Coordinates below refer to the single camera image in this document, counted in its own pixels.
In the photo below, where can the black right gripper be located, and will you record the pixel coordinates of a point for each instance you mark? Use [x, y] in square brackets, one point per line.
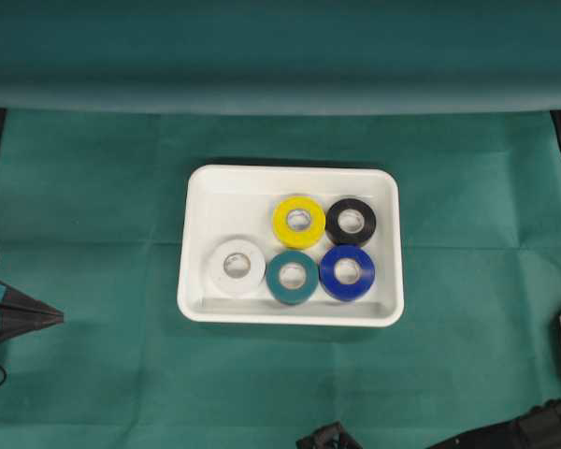
[332, 436]

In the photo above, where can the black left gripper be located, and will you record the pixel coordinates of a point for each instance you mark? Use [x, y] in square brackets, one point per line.
[16, 300]

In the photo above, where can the blue tape roll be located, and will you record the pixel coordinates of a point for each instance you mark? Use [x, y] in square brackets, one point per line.
[346, 272]

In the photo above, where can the teal tape roll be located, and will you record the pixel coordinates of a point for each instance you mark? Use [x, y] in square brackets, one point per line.
[286, 295]

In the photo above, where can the white tape roll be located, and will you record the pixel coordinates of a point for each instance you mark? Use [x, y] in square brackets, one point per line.
[237, 267]

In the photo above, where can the yellow tape roll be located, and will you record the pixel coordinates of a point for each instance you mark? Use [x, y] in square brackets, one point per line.
[298, 222]

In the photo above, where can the black tape roll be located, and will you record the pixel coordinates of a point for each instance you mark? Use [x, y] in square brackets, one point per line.
[350, 221]

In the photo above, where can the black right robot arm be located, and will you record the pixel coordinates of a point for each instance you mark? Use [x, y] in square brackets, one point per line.
[539, 428]

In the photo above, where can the white plastic tray case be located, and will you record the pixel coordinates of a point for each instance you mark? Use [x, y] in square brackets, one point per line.
[237, 202]

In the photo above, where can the green table cloth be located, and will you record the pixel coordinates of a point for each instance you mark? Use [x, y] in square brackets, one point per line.
[112, 105]

